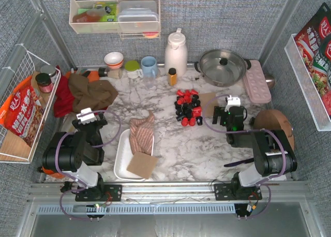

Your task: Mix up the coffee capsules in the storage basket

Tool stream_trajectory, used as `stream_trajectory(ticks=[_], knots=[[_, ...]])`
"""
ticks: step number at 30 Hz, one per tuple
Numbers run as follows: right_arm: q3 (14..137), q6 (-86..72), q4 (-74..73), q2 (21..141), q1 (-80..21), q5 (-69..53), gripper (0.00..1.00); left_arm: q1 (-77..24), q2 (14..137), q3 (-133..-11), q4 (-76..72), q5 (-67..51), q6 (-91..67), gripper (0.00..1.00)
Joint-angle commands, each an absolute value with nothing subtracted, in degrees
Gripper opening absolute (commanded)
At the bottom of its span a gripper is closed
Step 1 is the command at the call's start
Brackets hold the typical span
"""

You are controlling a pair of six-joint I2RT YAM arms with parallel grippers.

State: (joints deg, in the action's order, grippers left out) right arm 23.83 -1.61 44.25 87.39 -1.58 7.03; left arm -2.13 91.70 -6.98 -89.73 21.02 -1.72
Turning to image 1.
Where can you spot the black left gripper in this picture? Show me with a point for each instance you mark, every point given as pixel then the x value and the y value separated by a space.
pixel 91 123

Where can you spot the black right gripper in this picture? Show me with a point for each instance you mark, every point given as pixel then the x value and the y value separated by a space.
pixel 221 115

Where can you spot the white plastic storage basket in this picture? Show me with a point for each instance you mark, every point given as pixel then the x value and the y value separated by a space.
pixel 123 158

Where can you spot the pink striped towel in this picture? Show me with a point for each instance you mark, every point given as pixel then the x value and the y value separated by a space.
pixel 141 134

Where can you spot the tan scouring pad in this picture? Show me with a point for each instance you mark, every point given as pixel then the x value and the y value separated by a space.
pixel 206 97
pixel 142 165

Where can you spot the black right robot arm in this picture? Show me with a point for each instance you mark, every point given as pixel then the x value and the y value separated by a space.
pixel 273 155

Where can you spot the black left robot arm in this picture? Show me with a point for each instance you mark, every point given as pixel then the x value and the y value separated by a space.
pixel 72 155

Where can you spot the brown cloth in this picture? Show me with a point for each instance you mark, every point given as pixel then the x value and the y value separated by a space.
pixel 96 95

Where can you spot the red cloth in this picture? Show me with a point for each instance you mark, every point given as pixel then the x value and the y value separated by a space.
pixel 64 99

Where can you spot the pink egg tray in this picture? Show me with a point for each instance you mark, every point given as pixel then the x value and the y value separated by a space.
pixel 255 84

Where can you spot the round wooden board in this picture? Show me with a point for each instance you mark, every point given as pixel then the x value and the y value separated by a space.
pixel 275 121

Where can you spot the steel pot with lid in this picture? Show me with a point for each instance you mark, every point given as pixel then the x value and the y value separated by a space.
pixel 222 68

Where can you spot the steel ladle bowl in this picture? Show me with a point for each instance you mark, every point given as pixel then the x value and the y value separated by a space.
pixel 270 80

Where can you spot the glass jar lying down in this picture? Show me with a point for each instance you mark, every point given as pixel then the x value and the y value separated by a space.
pixel 110 73

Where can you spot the orange plastic cup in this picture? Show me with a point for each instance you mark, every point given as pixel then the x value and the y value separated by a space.
pixel 51 173

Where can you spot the dark lidded red jar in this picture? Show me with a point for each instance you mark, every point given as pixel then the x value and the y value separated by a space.
pixel 44 82

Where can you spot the silver lidded jar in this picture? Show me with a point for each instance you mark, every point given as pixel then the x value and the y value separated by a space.
pixel 51 71

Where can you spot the orange snack bag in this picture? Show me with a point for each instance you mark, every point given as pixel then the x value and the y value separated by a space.
pixel 20 114

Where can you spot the white orange striped bowl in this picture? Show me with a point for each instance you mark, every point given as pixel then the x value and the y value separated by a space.
pixel 114 60

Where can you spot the green lidded white cup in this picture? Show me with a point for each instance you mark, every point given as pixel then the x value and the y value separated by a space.
pixel 133 69

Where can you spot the orange spice bottle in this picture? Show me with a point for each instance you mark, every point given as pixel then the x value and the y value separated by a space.
pixel 172 76

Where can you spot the clear glass cup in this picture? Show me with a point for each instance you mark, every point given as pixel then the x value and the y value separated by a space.
pixel 149 82

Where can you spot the white thermos jug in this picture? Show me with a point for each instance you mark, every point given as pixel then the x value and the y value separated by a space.
pixel 176 53

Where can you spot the blue mug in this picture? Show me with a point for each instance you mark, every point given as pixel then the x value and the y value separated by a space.
pixel 149 66

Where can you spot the red seasoning packet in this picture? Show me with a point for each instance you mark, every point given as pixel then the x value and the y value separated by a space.
pixel 313 42

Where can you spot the clear plastic food containers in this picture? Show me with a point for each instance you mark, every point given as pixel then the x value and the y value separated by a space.
pixel 138 16

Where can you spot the green packet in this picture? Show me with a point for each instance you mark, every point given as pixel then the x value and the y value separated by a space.
pixel 111 10

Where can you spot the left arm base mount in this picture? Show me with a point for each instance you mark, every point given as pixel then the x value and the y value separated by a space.
pixel 109 193

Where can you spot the white wire wall basket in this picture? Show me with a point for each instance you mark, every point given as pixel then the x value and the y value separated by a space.
pixel 13 148

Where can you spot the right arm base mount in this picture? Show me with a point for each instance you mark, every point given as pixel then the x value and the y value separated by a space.
pixel 224 192

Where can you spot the white right wall basket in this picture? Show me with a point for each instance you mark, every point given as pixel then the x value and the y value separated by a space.
pixel 309 91

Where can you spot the cream wall shelf basket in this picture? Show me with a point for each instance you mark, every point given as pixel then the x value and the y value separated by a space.
pixel 83 19

